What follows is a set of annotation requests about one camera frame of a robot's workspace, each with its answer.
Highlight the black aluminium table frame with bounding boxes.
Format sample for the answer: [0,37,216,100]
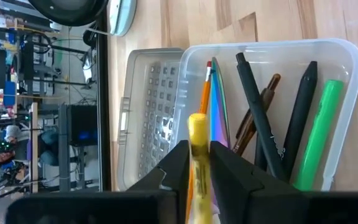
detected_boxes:
[96,15,112,192]

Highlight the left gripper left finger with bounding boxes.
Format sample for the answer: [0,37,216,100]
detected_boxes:
[4,139,191,224]

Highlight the black computer tower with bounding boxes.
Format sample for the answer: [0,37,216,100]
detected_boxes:
[67,105,99,147]

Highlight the orange pencil with eraser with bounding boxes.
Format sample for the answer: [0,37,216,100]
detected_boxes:
[185,60,213,224]

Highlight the brown pen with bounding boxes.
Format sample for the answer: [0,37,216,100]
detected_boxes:
[231,73,282,156]

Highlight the clear plastic supply box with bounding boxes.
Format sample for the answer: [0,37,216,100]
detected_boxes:
[169,38,358,192]

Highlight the clear studded box lid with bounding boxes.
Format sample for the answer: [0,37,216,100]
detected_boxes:
[116,47,186,192]

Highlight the black pen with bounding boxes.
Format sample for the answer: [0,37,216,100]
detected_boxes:
[235,52,288,183]
[282,60,319,182]

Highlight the yellow highlighter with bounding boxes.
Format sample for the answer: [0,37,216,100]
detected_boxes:
[185,113,214,224]

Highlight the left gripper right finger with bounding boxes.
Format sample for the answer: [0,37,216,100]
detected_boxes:
[209,140,358,224]

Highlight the green highlighter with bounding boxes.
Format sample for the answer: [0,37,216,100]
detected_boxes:
[293,79,345,191]

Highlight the white desk lamp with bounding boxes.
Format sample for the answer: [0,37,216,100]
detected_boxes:
[28,0,138,37]

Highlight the purple-handled scissors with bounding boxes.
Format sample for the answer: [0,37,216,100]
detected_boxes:
[209,57,231,149]

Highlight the person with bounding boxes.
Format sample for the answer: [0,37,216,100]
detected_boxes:
[0,124,59,169]

